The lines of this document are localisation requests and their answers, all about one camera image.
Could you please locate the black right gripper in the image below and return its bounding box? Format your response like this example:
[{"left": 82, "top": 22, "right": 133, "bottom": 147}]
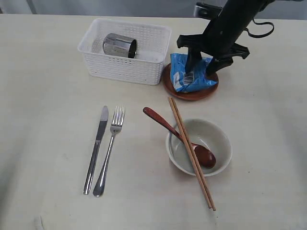
[{"left": 177, "top": 21, "right": 249, "bottom": 76}]

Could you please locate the blue snack bag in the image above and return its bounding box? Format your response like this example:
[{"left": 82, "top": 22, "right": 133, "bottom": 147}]
[{"left": 170, "top": 53, "right": 218, "bottom": 93}]

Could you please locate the brown round plate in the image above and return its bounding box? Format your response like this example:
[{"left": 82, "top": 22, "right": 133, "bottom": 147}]
[{"left": 161, "top": 63, "right": 219, "bottom": 101}]

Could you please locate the wooden chopstick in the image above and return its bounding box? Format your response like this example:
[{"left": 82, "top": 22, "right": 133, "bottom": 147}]
[
  {"left": 167, "top": 96, "right": 213, "bottom": 209},
  {"left": 170, "top": 97, "right": 216, "bottom": 211}
]

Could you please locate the speckled white bowl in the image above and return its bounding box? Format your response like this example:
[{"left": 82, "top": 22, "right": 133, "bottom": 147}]
[{"left": 165, "top": 118, "right": 232, "bottom": 177}]

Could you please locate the white perforated plastic basket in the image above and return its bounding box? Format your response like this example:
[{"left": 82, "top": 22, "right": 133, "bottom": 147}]
[{"left": 77, "top": 18, "right": 171, "bottom": 85}]

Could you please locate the brown wooden spoon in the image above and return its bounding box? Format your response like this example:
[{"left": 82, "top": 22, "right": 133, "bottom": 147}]
[{"left": 143, "top": 107, "right": 216, "bottom": 169}]

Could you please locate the silver fork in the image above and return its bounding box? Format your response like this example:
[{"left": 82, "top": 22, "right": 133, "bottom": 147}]
[{"left": 93, "top": 106, "right": 125, "bottom": 197}]

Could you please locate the silver table knife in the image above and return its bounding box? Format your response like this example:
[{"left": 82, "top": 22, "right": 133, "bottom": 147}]
[{"left": 83, "top": 105, "right": 109, "bottom": 195}]

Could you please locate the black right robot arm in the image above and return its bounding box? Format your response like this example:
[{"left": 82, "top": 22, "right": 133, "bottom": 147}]
[{"left": 177, "top": 0, "right": 272, "bottom": 76}]

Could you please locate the shiny metal tray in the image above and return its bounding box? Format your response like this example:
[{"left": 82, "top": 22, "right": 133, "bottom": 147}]
[{"left": 102, "top": 33, "right": 138, "bottom": 58}]

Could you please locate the right wrist camera mount plate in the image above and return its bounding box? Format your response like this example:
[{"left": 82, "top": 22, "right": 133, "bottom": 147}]
[{"left": 193, "top": 2, "right": 223, "bottom": 20}]

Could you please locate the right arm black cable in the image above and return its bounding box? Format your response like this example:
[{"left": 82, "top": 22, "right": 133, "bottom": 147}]
[{"left": 244, "top": 20, "right": 275, "bottom": 38}]

